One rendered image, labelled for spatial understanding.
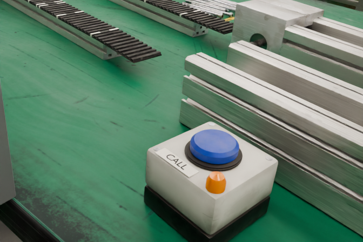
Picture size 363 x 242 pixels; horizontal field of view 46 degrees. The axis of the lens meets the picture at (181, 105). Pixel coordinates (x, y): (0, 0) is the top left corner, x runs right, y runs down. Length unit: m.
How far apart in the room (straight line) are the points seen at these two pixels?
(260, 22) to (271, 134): 0.25
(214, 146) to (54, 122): 0.22
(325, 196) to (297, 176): 0.03
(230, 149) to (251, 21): 0.33
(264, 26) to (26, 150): 0.36
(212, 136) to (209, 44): 0.41
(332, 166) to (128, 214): 0.18
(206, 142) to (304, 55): 0.29
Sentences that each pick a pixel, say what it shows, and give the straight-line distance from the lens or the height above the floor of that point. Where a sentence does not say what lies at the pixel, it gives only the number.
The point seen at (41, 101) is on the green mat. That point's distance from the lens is 0.55.
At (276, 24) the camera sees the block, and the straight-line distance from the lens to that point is 0.62.
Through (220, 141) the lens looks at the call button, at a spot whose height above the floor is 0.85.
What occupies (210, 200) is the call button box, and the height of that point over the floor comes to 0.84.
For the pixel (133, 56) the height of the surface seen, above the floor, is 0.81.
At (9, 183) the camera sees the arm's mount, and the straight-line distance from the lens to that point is 0.40.
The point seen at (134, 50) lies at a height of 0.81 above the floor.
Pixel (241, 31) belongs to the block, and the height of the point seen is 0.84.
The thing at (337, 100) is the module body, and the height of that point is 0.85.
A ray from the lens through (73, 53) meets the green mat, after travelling 0.69.
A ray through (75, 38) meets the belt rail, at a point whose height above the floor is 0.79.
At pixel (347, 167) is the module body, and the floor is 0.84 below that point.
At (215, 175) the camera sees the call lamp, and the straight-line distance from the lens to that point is 0.32.
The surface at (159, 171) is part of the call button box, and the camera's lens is 0.35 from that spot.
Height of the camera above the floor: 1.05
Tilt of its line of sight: 29 degrees down
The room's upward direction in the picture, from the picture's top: 5 degrees clockwise
